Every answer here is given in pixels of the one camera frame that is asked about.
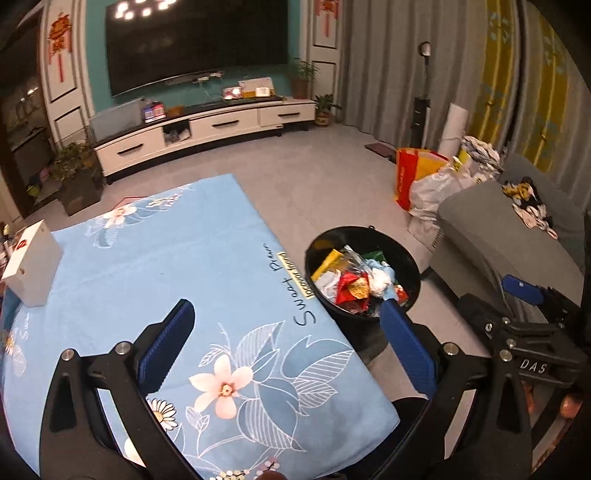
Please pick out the red Chinese knot decoration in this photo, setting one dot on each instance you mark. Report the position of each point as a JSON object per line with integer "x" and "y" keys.
{"x": 59, "y": 43}

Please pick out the blue floral tablecloth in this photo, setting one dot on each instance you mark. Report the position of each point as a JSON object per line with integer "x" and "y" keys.
{"x": 265, "y": 381}

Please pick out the white tissue ball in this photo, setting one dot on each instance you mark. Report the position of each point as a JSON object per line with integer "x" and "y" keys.
{"x": 380, "y": 283}

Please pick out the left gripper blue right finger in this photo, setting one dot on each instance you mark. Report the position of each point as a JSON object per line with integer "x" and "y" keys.
{"x": 411, "y": 352}

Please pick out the grey curtain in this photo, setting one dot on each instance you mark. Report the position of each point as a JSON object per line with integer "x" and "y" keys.
{"x": 382, "y": 73}

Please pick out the orange snack bag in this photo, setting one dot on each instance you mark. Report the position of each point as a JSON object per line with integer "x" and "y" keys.
{"x": 336, "y": 261}

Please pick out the potted plant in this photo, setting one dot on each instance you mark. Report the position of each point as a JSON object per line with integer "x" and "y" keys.
{"x": 77, "y": 169}
{"x": 316, "y": 80}

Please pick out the person's right hand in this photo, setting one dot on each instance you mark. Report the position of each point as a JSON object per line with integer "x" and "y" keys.
{"x": 556, "y": 404}

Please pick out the white rolled paper tube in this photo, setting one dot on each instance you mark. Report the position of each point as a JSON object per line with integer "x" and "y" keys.
{"x": 454, "y": 130}

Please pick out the black trash bin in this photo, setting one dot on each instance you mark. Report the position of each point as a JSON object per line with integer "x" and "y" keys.
{"x": 353, "y": 270}

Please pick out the white cardboard box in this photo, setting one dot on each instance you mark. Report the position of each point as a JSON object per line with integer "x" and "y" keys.
{"x": 33, "y": 264}

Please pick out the potted plant right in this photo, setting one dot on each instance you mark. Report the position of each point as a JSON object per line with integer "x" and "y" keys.
{"x": 316, "y": 80}

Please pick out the potted plant left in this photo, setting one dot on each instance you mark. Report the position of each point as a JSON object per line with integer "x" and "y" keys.
{"x": 77, "y": 169}

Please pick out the green snack bag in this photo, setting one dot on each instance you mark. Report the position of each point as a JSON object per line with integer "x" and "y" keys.
{"x": 377, "y": 255}

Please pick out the yellow patterned curtain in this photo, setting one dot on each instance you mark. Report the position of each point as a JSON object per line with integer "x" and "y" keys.
{"x": 498, "y": 84}

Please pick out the red shiny snack packet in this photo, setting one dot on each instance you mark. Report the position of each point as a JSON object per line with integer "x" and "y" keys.
{"x": 353, "y": 292}

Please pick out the large black television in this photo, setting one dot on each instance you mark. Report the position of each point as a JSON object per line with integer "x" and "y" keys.
{"x": 151, "y": 41}

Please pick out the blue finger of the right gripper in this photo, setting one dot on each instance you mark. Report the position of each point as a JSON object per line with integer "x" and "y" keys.
{"x": 522, "y": 290}

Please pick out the white TV cabinet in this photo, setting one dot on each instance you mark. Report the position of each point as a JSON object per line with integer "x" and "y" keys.
{"x": 165, "y": 137}

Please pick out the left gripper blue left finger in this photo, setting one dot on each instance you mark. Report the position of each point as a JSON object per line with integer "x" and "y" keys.
{"x": 159, "y": 345}

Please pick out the red yellow shopping bag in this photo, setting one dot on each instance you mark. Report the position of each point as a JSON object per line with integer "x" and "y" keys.
{"x": 412, "y": 165}

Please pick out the white plastic bag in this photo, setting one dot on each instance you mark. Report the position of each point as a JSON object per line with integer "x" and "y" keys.
{"x": 427, "y": 194}

